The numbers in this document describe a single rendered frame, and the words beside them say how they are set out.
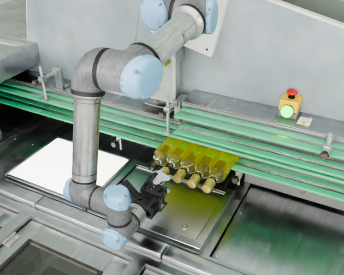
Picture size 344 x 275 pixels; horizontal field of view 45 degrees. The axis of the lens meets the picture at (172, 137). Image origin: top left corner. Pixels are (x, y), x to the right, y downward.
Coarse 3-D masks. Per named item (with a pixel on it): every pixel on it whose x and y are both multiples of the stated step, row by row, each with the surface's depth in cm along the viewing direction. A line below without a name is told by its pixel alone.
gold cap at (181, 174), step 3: (177, 171) 151; (180, 171) 150; (183, 171) 151; (177, 174) 149; (180, 174) 149; (183, 174) 150; (174, 177) 149; (177, 177) 148; (180, 177) 148; (183, 177) 150; (174, 180) 150; (177, 180) 149; (180, 180) 148
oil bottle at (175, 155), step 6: (180, 144) 163; (186, 144) 163; (192, 144) 164; (174, 150) 159; (180, 150) 159; (186, 150) 160; (168, 156) 157; (174, 156) 156; (180, 156) 156; (174, 162) 155; (180, 162) 157; (174, 168) 157
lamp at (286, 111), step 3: (285, 105) 151; (288, 105) 151; (282, 108) 151; (285, 108) 150; (288, 108) 150; (291, 108) 150; (282, 111) 151; (285, 111) 150; (288, 111) 150; (291, 111) 150; (282, 114) 151; (285, 114) 151; (288, 114) 150; (291, 114) 150
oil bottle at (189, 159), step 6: (192, 150) 160; (198, 150) 160; (204, 150) 160; (186, 156) 156; (192, 156) 156; (198, 156) 157; (186, 162) 154; (192, 162) 153; (180, 168) 156; (192, 168) 154
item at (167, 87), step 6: (174, 60) 163; (168, 66) 174; (174, 66) 165; (168, 72) 176; (174, 72) 166; (162, 78) 179; (168, 78) 177; (174, 78) 167; (162, 84) 181; (168, 84) 179; (174, 84) 169; (162, 90) 181; (168, 90) 180; (174, 90) 170; (156, 96) 177; (162, 96) 177; (174, 96) 172
